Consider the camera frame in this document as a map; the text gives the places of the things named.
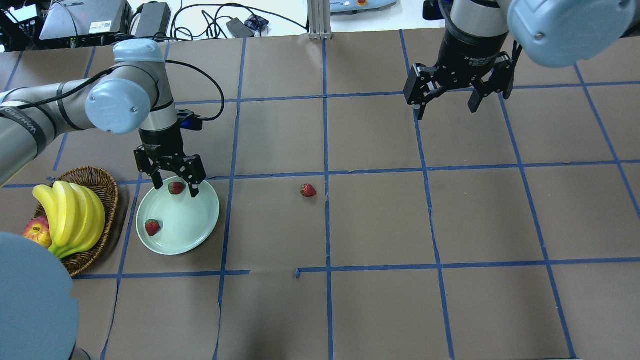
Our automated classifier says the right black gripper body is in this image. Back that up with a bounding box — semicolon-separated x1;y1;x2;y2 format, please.
403;22;515;106

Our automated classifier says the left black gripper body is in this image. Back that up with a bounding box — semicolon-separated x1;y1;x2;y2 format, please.
134;112;207;184

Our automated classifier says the plain red strawberry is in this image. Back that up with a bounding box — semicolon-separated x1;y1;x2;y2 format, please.
167;181;186;196

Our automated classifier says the strawberry with green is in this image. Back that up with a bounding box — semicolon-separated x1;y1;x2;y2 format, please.
299;183;318;198
144;218;162;237

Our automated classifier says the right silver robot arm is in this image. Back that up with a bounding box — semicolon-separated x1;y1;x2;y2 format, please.
403;0;639;119

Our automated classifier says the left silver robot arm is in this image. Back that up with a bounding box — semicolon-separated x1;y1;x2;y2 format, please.
1;39;206;360

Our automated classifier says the light green plate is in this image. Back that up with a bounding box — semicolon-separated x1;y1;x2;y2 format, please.
135;177;221;256

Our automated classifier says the brown wicker basket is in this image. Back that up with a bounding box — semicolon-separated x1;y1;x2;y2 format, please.
34;166;119;276

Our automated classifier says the yellow banana bunch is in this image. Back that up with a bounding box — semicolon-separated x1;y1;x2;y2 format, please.
32;180;106;260

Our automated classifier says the red apple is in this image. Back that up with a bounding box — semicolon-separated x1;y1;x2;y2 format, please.
22;215;53;249

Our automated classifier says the black power adapter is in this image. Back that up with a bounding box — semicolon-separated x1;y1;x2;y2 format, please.
130;1;171;38

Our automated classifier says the black computer box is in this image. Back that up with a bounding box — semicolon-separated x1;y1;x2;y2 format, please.
39;0;131;41

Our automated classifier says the aluminium frame post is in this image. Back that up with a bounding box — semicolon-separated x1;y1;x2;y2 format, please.
307;0;333;40

